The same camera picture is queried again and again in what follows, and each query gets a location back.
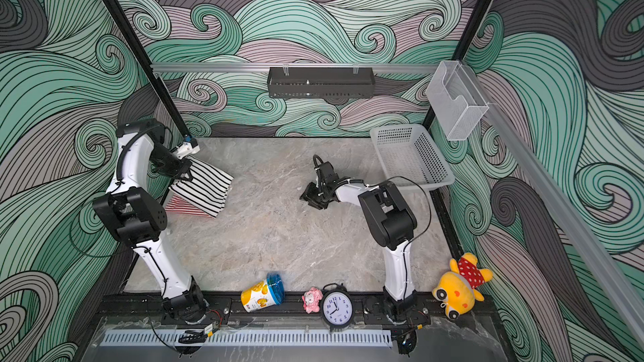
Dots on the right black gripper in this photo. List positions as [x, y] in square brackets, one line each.
[307, 195]

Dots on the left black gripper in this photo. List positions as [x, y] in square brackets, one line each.
[184, 167]

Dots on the red white striped tank top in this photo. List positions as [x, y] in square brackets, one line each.
[177, 205]

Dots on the black white zebra tank top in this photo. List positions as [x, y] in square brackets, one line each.
[208, 188]

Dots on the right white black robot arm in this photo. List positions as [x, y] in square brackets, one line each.
[389, 219]

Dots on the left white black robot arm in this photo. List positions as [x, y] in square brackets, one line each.
[136, 219]

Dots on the grey plastic laundry basket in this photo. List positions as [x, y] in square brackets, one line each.
[409, 151]

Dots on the pink plush toy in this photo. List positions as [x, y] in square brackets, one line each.
[311, 300]

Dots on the yellow blue snack cup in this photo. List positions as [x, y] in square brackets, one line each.
[264, 294]

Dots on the black alarm clock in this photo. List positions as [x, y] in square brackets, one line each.
[336, 307]

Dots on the yellow plush toy red shirt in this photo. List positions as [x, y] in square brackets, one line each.
[457, 290]

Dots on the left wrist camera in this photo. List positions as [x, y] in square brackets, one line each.
[188, 147]

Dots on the aluminium back wall rail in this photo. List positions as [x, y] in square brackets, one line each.
[233, 67]

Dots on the aluminium wall rail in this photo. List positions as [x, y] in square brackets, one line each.
[583, 303]
[233, 67]

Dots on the black metal wall shelf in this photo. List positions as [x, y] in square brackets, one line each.
[336, 83]

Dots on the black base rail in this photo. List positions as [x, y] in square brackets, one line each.
[226, 308]

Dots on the clear plastic wall bin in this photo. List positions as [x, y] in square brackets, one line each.
[457, 98]

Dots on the white slotted cable duct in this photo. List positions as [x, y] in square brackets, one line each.
[253, 337]

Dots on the aluminium right wall rail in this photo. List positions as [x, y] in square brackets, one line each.
[583, 303]

